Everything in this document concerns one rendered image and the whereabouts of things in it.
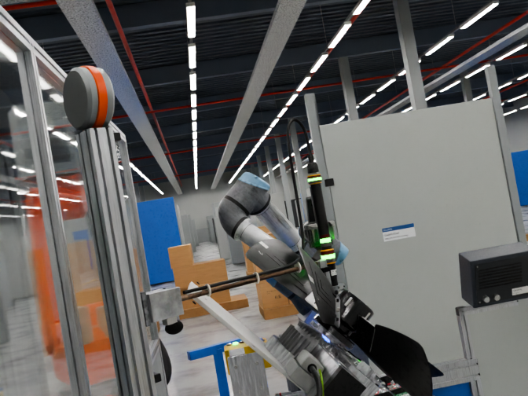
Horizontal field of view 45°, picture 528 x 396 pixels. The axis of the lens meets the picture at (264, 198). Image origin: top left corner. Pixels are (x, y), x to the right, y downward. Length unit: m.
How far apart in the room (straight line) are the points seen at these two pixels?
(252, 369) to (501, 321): 2.59
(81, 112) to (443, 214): 2.84
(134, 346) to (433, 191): 2.76
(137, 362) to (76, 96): 0.65
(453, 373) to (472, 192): 1.78
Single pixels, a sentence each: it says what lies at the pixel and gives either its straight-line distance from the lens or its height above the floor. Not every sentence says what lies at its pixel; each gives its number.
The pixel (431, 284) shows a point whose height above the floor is 0.94.
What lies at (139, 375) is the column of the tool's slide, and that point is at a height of 1.20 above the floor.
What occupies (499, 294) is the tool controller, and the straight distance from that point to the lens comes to 2.56.
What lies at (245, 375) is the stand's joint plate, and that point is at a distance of 1.85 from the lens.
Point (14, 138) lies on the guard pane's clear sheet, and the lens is 1.42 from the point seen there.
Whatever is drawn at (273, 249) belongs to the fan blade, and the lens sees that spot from 2.01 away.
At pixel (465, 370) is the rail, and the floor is 0.82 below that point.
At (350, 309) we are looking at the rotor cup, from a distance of 1.89.
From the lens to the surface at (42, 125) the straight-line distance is 1.61.
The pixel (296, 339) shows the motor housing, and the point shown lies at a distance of 1.88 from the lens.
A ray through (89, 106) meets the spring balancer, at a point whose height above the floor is 1.85.
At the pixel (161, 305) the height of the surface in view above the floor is 1.35.
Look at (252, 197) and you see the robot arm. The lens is 2.36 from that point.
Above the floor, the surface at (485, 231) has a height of 1.19.
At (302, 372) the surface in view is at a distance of 1.62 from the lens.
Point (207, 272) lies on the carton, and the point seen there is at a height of 0.70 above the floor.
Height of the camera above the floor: 1.53
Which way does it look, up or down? 1 degrees up
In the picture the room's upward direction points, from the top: 10 degrees counter-clockwise
